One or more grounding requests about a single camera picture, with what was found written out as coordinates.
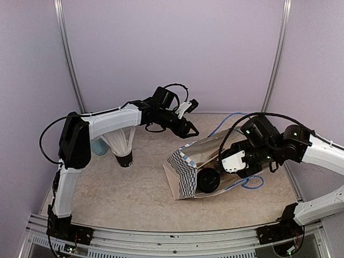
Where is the light blue ceramic mug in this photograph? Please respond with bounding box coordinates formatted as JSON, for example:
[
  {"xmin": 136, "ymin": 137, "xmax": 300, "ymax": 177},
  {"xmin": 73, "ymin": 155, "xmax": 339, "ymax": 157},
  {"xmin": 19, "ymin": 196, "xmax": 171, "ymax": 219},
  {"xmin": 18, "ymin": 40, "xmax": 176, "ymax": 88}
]
[{"xmin": 91, "ymin": 138, "xmax": 108, "ymax": 156}]

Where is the bundle of wrapped white straws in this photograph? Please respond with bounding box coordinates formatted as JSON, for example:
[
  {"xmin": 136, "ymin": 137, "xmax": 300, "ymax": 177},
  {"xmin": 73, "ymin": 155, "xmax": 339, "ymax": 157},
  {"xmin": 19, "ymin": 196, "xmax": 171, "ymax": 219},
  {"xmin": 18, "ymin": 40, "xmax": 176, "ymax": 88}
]
[{"xmin": 101, "ymin": 127, "xmax": 136, "ymax": 157}]

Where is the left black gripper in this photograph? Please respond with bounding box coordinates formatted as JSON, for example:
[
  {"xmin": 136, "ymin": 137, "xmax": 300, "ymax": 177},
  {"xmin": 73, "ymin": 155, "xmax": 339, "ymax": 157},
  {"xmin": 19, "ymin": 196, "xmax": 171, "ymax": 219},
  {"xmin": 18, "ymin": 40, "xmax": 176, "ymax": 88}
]
[{"xmin": 157, "ymin": 107, "xmax": 200, "ymax": 138}]

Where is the aluminium front rail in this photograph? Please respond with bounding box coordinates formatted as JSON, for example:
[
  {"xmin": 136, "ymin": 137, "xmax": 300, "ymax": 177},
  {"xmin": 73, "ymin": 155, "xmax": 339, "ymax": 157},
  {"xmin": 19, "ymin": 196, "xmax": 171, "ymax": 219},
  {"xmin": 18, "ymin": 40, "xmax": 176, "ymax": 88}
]
[{"xmin": 17, "ymin": 215, "xmax": 333, "ymax": 257}]

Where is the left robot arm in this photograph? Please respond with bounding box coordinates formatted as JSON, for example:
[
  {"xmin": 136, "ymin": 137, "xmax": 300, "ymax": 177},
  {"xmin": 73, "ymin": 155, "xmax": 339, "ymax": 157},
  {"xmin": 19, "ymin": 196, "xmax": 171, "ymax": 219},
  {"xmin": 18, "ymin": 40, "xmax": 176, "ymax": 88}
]
[{"xmin": 48, "ymin": 85, "xmax": 199, "ymax": 239}]

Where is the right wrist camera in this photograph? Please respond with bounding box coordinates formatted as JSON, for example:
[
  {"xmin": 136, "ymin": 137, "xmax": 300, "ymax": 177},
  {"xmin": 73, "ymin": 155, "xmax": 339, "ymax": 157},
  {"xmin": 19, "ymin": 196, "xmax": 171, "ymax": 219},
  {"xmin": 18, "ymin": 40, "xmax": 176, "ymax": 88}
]
[{"xmin": 220, "ymin": 150, "xmax": 248, "ymax": 174}]

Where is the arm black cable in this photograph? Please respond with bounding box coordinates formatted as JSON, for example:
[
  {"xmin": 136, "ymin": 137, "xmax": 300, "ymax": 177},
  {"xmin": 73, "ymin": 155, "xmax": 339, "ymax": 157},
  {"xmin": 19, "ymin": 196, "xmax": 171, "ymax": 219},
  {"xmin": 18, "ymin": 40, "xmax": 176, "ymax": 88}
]
[
  {"xmin": 217, "ymin": 112, "xmax": 336, "ymax": 164},
  {"xmin": 39, "ymin": 83, "xmax": 189, "ymax": 165}
]

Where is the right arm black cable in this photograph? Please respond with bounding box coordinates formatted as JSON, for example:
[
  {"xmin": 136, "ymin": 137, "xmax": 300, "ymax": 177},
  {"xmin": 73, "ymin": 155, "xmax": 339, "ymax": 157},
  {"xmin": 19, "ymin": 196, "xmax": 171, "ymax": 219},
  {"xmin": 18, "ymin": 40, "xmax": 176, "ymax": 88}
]
[{"xmin": 217, "ymin": 112, "xmax": 336, "ymax": 164}]

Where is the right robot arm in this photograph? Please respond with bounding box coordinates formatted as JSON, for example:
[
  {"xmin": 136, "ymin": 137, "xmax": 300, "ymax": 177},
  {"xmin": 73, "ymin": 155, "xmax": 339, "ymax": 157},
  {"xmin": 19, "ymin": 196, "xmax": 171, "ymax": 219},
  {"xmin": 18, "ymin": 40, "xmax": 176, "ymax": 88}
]
[{"xmin": 240, "ymin": 115, "xmax": 343, "ymax": 239}]

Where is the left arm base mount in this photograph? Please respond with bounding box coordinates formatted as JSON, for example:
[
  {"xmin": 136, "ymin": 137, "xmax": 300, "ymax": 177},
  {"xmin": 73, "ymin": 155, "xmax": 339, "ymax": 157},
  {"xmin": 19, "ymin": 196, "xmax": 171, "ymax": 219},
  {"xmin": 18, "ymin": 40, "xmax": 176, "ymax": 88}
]
[{"xmin": 46, "ymin": 204, "xmax": 94, "ymax": 246}]

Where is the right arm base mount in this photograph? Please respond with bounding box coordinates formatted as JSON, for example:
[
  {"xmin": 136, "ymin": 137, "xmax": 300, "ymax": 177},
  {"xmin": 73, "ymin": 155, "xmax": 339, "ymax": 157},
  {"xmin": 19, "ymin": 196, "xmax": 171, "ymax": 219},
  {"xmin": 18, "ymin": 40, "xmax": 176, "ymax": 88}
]
[{"xmin": 256, "ymin": 203, "xmax": 304, "ymax": 245}]

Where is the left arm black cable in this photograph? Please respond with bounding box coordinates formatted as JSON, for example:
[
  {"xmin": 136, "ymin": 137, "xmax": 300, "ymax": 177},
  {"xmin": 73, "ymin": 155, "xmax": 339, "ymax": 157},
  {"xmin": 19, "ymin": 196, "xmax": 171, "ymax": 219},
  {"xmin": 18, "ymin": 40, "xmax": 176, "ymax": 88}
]
[{"xmin": 39, "ymin": 83, "xmax": 189, "ymax": 165}]

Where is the aluminium corner post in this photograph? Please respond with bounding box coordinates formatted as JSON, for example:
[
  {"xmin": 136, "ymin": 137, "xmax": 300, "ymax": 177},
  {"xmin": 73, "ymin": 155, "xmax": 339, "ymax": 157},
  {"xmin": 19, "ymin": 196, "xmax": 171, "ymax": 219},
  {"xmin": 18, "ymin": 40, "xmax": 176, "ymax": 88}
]
[
  {"xmin": 261, "ymin": 0, "xmax": 292, "ymax": 112},
  {"xmin": 53, "ymin": 0, "xmax": 86, "ymax": 113}
]

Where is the right aluminium corner post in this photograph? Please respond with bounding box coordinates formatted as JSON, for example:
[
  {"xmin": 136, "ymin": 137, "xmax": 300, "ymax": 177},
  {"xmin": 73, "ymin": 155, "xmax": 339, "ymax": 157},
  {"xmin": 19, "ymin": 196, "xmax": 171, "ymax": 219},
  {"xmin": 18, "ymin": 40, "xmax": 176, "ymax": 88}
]
[{"xmin": 261, "ymin": 0, "xmax": 292, "ymax": 112}]

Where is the black paper cup with straws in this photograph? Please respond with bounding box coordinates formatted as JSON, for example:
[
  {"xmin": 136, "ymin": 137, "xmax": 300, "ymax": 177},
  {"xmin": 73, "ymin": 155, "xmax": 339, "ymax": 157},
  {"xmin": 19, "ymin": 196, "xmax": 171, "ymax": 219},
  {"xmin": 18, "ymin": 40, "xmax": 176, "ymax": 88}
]
[{"xmin": 114, "ymin": 151, "xmax": 133, "ymax": 168}]

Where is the left aluminium corner post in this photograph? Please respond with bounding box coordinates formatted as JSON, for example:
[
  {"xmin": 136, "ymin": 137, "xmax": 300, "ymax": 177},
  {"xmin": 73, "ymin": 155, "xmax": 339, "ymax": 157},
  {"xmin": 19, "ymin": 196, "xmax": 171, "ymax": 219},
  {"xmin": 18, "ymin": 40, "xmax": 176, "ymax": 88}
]
[{"xmin": 53, "ymin": 0, "xmax": 86, "ymax": 113}]

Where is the checkered paper takeout bag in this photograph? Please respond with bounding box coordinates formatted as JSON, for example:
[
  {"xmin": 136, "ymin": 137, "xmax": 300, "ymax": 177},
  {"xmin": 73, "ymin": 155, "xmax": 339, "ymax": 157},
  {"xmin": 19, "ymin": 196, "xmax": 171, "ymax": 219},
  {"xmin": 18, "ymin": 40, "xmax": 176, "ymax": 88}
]
[{"xmin": 163, "ymin": 129, "xmax": 267, "ymax": 200}]

